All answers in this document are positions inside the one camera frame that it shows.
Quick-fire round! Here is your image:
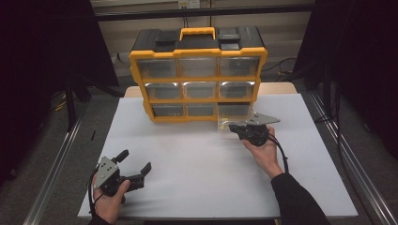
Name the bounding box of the white wall socket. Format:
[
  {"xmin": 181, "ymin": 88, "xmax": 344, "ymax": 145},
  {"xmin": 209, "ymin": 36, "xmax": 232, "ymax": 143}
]
[{"xmin": 177, "ymin": 0, "xmax": 201, "ymax": 9}]

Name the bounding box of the black curtain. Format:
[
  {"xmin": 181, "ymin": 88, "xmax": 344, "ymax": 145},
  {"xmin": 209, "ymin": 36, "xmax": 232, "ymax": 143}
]
[
  {"xmin": 0, "ymin": 0, "xmax": 120, "ymax": 186},
  {"xmin": 295, "ymin": 0, "xmax": 398, "ymax": 161}
]

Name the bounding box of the aluminium floor rail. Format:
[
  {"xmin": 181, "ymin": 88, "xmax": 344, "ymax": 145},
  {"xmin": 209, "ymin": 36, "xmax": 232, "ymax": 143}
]
[
  {"xmin": 23, "ymin": 104, "xmax": 89, "ymax": 225},
  {"xmin": 308, "ymin": 91, "xmax": 398, "ymax": 225}
]

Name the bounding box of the black floor cable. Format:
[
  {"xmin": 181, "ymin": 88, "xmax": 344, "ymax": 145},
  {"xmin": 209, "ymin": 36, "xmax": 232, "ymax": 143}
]
[{"xmin": 261, "ymin": 56, "xmax": 299, "ymax": 73}]

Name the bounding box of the yellow black drawer organizer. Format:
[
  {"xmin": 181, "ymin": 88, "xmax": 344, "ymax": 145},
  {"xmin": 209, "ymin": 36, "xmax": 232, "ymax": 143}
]
[{"xmin": 129, "ymin": 26, "xmax": 269, "ymax": 124}]

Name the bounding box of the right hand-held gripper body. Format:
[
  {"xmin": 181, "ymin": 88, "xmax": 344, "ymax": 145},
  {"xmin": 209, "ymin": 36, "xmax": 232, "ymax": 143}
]
[{"xmin": 237, "ymin": 112, "xmax": 282, "ymax": 147}]

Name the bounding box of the person's left hand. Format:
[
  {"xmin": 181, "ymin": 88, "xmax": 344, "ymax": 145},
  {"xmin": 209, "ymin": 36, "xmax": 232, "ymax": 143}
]
[{"xmin": 93, "ymin": 178, "xmax": 131, "ymax": 225}]

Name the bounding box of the black horizontal rail bar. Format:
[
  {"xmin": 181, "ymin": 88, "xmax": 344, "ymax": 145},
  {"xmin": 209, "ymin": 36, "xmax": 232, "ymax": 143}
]
[{"xmin": 93, "ymin": 4, "xmax": 314, "ymax": 23}]

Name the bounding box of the person's right hand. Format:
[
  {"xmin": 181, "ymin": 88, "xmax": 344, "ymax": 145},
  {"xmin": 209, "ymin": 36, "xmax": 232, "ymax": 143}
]
[{"xmin": 241, "ymin": 126, "xmax": 284, "ymax": 180}]

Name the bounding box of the clear plastic drawer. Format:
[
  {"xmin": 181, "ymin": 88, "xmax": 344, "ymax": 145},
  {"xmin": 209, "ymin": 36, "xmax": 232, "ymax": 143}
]
[{"xmin": 217, "ymin": 102, "xmax": 254, "ymax": 132}]

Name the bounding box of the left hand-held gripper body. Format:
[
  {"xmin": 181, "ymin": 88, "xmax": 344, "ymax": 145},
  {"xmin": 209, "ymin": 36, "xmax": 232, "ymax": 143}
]
[{"xmin": 93, "ymin": 155, "xmax": 145, "ymax": 197}]

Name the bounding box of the black metal stand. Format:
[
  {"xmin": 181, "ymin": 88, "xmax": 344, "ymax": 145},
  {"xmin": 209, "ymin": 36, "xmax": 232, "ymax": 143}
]
[
  {"xmin": 323, "ymin": 64, "xmax": 333, "ymax": 117},
  {"xmin": 63, "ymin": 76, "xmax": 78, "ymax": 132}
]

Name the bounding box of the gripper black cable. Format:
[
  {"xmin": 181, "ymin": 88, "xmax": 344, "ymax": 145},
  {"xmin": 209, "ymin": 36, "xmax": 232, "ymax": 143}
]
[
  {"xmin": 87, "ymin": 168, "xmax": 104, "ymax": 215},
  {"xmin": 267, "ymin": 135, "xmax": 290, "ymax": 174}
]

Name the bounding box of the grid of clear drawers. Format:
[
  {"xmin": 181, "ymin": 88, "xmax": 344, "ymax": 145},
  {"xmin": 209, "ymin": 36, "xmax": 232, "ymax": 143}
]
[{"xmin": 136, "ymin": 56, "xmax": 261, "ymax": 118}]

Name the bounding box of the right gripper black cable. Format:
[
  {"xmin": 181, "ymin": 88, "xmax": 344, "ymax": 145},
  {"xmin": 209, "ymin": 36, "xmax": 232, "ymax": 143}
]
[{"xmin": 267, "ymin": 135, "xmax": 290, "ymax": 174}]

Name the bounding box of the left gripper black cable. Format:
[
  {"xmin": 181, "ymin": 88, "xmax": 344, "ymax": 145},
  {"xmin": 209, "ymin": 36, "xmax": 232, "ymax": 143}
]
[{"xmin": 87, "ymin": 168, "xmax": 104, "ymax": 215}]

